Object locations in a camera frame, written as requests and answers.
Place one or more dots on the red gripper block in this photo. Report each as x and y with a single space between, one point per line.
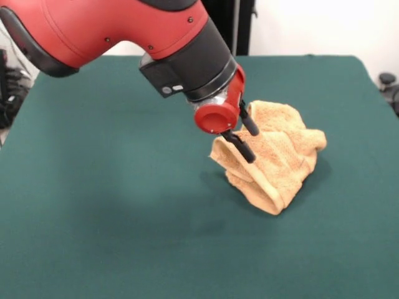
215 120

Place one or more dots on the tan terry towel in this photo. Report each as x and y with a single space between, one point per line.
280 155

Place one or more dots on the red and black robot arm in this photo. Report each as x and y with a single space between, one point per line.
93 28

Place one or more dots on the black stand behind table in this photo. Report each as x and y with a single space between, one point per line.
244 31

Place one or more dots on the dark green table cloth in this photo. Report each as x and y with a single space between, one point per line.
93 187

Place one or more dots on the grey pedestal foot with caster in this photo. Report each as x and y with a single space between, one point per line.
386 78

